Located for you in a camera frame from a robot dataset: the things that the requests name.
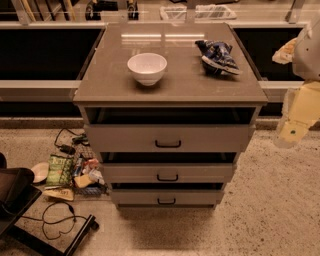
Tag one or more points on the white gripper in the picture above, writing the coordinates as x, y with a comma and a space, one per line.
308, 55

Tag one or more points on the grey drawer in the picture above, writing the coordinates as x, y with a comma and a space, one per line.
169, 138
166, 197
168, 173

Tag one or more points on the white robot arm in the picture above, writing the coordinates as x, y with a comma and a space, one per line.
304, 54

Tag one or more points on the grey drawer cabinet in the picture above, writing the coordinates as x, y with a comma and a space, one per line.
185, 95

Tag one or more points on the white ceramic bowl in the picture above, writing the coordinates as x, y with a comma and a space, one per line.
147, 68

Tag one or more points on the yellow sponge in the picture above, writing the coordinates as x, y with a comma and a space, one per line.
83, 181

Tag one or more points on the black power adapter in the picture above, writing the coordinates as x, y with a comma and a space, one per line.
67, 149

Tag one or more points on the green chip bag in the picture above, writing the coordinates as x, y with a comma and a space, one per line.
59, 171

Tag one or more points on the tan snack bag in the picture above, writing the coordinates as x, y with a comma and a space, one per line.
64, 194

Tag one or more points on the white plate on floor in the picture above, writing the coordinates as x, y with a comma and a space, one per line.
40, 171

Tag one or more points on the black chair base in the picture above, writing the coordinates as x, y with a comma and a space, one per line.
17, 194

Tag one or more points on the wire basket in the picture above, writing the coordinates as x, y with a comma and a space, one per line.
91, 191

